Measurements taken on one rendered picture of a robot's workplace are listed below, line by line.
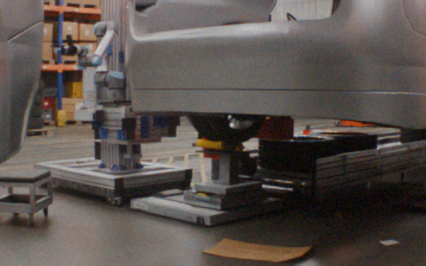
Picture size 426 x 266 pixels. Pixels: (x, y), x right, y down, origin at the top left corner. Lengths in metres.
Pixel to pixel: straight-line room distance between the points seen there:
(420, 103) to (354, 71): 0.34
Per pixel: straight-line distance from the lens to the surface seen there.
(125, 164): 5.17
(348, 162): 4.98
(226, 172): 4.39
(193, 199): 4.33
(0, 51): 1.29
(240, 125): 4.48
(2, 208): 4.15
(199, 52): 2.99
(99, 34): 4.95
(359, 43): 2.53
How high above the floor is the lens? 0.91
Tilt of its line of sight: 4 degrees down
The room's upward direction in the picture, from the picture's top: straight up
